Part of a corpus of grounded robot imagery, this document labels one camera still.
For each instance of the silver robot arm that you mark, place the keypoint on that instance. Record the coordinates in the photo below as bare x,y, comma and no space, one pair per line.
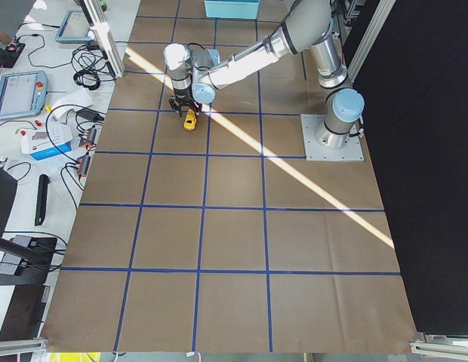
198,74

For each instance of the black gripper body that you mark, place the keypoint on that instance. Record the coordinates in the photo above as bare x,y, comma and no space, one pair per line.
180,94

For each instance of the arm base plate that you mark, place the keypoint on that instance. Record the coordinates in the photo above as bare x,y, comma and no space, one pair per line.
322,145

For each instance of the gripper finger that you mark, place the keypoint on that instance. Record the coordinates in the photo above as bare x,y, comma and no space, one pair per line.
198,110
179,111

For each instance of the far teach pendant tablet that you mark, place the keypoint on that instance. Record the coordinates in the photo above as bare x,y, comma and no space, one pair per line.
74,29

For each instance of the black flat bar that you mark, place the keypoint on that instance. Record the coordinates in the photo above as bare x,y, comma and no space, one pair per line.
41,201

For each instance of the teach pendant tablet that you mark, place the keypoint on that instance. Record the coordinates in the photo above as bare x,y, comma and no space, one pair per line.
22,94
74,29

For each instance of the near teach pendant tablet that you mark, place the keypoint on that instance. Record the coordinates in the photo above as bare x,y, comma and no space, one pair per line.
22,94

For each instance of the brown paper table mat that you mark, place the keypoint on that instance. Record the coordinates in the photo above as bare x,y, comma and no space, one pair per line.
225,238

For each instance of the turquoise plastic bin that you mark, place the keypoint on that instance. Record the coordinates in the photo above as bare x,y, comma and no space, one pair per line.
230,9

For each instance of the aluminium frame post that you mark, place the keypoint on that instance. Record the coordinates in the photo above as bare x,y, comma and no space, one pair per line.
100,27

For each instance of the black power adapter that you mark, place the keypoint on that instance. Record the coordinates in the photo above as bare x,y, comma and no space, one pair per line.
90,115

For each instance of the black monitor stand base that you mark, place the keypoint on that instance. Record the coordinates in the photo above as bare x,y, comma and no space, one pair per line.
27,260

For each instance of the yellow toy beetle car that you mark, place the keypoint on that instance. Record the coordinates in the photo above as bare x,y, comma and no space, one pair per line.
190,120

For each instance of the white blue cardboard box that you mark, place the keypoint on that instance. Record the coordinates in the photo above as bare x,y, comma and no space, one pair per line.
41,144

